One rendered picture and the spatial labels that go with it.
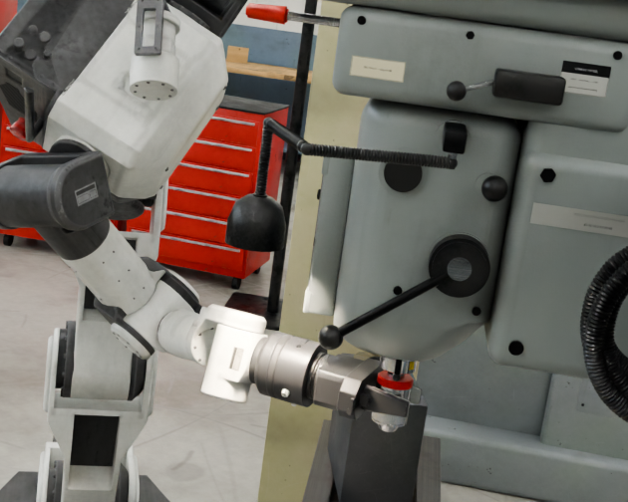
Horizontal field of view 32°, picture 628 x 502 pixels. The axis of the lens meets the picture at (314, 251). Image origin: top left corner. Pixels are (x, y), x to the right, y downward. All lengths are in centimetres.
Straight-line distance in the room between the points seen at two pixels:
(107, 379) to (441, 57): 103
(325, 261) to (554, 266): 29
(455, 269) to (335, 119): 188
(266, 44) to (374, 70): 924
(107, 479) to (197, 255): 400
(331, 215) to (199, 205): 473
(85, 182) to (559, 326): 68
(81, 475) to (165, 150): 83
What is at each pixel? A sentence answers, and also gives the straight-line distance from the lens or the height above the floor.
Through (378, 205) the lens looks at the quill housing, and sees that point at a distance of 129.
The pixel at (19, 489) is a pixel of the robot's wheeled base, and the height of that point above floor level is 57.
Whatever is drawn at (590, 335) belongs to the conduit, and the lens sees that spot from 115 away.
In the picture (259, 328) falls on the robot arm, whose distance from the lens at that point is 151.
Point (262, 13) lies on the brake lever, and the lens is 147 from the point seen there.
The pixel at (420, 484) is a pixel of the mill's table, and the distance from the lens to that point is 197.
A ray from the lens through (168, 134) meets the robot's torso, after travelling 163.
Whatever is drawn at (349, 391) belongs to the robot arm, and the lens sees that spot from 141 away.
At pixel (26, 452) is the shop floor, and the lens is 409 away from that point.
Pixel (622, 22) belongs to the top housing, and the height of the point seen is 175.
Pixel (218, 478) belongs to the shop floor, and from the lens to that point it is 399.
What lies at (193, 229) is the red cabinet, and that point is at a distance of 613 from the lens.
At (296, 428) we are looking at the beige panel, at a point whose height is 43.
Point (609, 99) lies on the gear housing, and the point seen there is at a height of 167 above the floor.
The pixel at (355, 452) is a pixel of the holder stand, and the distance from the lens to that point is 182.
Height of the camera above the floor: 176
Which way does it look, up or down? 14 degrees down
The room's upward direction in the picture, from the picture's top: 8 degrees clockwise
